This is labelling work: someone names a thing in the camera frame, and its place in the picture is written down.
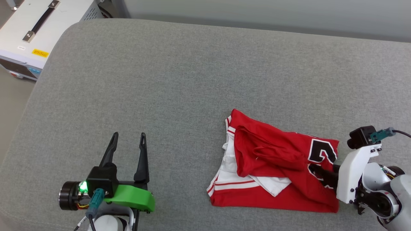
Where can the white equipment case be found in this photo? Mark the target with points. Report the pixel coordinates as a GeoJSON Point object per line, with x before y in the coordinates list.
{"type": "Point", "coordinates": [41, 32]}

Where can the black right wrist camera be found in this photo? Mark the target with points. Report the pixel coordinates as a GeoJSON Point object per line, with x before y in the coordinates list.
{"type": "Point", "coordinates": [359, 138]}

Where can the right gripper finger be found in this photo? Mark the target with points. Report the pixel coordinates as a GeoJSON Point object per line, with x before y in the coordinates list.
{"type": "Point", "coordinates": [326, 170]}
{"type": "Point", "coordinates": [329, 183]}

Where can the yellow warning label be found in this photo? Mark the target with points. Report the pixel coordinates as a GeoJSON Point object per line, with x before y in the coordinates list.
{"type": "Point", "coordinates": [40, 53]}

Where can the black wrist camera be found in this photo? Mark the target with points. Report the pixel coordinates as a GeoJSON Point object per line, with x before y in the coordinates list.
{"type": "Point", "coordinates": [359, 138]}
{"type": "Point", "coordinates": [101, 178]}

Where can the red basketball jersey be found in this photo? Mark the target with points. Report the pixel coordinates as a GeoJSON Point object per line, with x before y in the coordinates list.
{"type": "Point", "coordinates": [273, 150]}

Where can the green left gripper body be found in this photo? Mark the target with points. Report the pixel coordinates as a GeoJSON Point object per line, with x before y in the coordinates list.
{"type": "Point", "coordinates": [135, 197]}

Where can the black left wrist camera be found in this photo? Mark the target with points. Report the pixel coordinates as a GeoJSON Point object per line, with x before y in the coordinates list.
{"type": "Point", "coordinates": [101, 178]}

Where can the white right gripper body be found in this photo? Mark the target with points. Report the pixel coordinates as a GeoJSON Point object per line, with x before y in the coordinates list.
{"type": "Point", "coordinates": [351, 173]}

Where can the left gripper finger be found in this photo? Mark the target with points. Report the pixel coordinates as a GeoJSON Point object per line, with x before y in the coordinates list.
{"type": "Point", "coordinates": [142, 163]}
{"type": "Point", "coordinates": [109, 152]}

